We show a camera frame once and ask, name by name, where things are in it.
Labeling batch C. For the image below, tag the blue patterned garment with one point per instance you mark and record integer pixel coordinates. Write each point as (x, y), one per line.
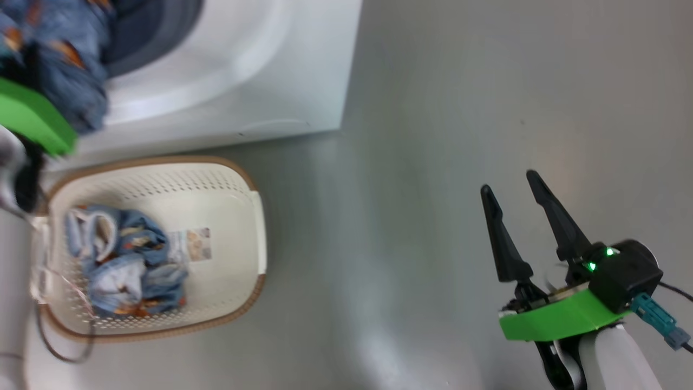
(70, 81)
(130, 265)

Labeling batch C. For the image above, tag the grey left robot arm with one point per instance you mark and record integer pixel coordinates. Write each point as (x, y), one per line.
(13, 281)

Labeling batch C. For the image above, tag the printed paper label sticker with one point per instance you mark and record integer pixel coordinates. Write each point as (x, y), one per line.
(192, 244)

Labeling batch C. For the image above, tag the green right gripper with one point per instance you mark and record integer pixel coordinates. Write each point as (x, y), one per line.
(563, 319)

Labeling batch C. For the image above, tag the white front-load washing machine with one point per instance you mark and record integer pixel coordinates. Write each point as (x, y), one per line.
(270, 81)

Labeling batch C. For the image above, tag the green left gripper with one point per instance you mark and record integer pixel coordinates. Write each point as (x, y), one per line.
(32, 119)

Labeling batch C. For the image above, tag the cream perforated laundry basket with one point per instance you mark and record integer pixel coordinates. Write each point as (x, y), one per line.
(233, 216)

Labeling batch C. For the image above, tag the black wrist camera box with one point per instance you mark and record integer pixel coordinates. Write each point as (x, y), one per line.
(628, 276)

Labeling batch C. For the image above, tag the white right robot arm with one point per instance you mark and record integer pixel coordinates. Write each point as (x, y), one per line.
(617, 363)

